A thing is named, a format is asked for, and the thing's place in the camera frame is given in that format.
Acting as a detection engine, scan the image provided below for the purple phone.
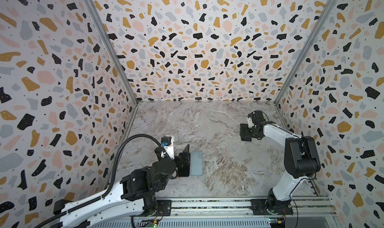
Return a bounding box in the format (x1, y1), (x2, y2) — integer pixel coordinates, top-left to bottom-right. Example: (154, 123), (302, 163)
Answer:
(177, 153), (191, 177)

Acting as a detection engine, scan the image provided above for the grey phone case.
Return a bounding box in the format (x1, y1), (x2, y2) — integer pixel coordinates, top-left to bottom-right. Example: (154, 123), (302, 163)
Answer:
(190, 151), (204, 177)

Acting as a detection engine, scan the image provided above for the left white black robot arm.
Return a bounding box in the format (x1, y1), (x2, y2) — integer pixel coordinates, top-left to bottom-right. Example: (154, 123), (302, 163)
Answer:
(53, 146), (191, 228)

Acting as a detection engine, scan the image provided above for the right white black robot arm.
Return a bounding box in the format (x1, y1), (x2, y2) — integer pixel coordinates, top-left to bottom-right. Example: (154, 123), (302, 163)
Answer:
(240, 110), (321, 215)

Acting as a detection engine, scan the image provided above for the green circuit board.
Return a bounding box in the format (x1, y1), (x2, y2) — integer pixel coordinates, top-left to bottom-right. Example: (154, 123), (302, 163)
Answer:
(140, 220), (159, 228)

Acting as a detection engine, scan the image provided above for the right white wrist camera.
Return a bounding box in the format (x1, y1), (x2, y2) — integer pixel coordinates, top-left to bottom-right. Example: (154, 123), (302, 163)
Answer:
(247, 113), (255, 129)

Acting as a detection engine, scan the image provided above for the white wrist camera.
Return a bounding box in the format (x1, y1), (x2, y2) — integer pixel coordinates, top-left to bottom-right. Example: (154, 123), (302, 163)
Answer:
(247, 113), (255, 129)
(161, 136), (175, 160)

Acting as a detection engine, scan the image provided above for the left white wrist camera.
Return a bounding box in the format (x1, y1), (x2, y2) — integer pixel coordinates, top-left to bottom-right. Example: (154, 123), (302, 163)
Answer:
(161, 136), (175, 160)

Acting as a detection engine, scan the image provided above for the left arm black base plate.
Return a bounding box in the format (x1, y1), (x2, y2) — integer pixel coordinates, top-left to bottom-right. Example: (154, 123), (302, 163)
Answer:
(140, 200), (172, 217)

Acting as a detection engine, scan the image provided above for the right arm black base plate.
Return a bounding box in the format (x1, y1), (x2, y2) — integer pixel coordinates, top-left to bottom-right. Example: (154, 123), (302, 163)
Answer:
(251, 198), (294, 216)

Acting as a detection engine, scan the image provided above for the black corrugated cable hose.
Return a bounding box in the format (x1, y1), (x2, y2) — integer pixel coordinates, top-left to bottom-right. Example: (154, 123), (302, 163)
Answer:
(32, 133), (164, 228)

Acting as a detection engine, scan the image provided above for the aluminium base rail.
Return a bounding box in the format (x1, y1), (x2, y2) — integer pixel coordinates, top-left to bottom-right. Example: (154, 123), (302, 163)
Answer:
(113, 196), (338, 228)

